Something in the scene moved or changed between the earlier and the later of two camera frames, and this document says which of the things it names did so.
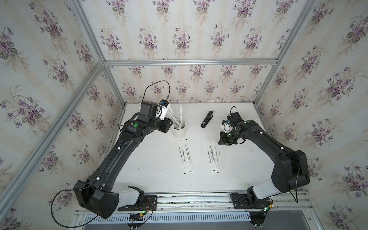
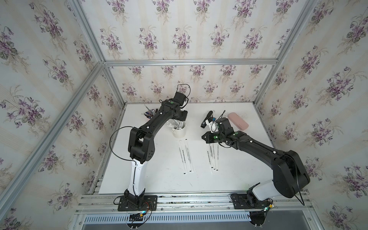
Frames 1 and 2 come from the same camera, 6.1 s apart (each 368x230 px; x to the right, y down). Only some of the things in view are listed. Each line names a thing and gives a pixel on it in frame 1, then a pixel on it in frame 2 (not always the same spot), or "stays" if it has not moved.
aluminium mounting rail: x=219 y=202 stays
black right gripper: x=222 y=140 to x=207 y=138
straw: x=185 y=152 stays
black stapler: x=207 y=120 stays
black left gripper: x=166 y=125 to x=183 y=118
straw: x=209 y=157 stays
